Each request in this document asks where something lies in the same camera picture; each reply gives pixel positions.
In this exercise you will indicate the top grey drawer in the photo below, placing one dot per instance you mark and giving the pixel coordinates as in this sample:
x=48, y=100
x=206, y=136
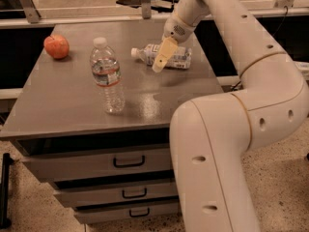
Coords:
x=99, y=163

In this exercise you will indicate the grey railing frame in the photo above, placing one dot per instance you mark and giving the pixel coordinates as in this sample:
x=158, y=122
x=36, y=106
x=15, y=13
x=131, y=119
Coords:
x=80, y=16

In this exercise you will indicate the blue label plastic bottle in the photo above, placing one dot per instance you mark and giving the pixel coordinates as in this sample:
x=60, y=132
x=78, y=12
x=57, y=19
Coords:
x=180, y=60

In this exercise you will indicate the bottom grey drawer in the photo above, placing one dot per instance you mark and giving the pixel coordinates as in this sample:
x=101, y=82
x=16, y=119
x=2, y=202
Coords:
x=141, y=209

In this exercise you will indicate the grey drawer cabinet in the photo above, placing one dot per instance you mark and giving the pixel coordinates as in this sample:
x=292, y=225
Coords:
x=60, y=108

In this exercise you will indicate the middle grey drawer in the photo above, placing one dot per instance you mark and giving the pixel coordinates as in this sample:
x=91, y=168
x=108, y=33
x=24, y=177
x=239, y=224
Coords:
x=114, y=193

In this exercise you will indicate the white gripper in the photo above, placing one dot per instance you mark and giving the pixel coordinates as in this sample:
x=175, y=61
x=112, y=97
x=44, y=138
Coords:
x=176, y=30

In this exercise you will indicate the black post at left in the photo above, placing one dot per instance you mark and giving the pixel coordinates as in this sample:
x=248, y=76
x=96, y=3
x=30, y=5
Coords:
x=7, y=161

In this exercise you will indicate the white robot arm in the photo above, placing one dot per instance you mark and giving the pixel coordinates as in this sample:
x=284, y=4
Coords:
x=208, y=134

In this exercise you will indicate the red apple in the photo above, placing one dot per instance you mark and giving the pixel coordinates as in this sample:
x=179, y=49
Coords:
x=56, y=46

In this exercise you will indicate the clear plastic water bottle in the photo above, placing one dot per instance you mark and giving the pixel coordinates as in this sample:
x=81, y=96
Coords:
x=107, y=75

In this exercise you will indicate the grey drawer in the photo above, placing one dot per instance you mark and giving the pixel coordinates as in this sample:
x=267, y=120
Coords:
x=141, y=209
x=99, y=163
x=114, y=193

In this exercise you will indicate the white packet on ledge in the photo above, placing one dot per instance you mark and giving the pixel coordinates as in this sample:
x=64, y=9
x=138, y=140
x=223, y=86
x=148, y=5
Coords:
x=303, y=66

